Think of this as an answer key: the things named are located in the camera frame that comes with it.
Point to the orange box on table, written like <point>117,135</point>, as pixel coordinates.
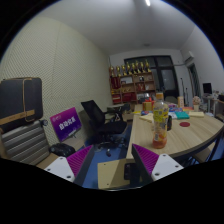
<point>148,106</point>

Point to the dark window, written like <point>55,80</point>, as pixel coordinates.
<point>164,74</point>

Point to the wall air conditioner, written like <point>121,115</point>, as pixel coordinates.
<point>188,57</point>

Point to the round wooden table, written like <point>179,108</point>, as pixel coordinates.
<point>182,142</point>

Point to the red round coaster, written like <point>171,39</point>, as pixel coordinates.
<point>184,124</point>

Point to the silver ribbed suitcase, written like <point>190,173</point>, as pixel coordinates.
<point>25,144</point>

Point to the wooden shelf with trophies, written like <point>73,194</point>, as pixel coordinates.
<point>131,82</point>

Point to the black suitcase with tan straps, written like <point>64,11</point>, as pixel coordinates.
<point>20,102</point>

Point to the computer monitor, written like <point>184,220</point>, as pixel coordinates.
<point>207,88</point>

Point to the black bag on floor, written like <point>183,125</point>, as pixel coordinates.
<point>61,149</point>

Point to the black office chair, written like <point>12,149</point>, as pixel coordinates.
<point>104,130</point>

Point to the purple sign board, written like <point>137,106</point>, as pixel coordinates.
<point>65,123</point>

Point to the cream paper stack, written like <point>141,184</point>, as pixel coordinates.
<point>196,114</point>

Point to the yellow notepad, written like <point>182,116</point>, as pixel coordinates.
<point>148,117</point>

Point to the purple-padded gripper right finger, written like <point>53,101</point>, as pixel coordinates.
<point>152,166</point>

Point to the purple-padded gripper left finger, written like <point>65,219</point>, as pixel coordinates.
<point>73,168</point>

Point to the teal book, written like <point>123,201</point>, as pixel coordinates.
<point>182,115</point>

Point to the orange drink plastic bottle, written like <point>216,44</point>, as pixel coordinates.
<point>160,116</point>

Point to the small black cup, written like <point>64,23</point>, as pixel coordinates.
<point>169,124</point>

